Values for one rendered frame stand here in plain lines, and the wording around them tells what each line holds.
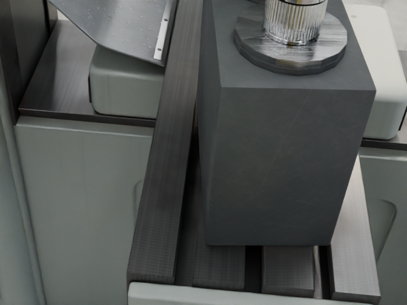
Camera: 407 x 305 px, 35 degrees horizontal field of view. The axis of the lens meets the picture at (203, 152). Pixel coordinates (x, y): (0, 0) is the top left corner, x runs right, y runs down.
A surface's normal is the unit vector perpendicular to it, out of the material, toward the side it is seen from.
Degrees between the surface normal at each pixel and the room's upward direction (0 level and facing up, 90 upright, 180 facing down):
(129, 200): 90
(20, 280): 89
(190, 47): 0
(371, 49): 0
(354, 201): 0
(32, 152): 90
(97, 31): 43
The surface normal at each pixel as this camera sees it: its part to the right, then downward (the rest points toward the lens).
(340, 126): 0.04, 0.69
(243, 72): 0.06, -0.73
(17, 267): 0.61, 0.55
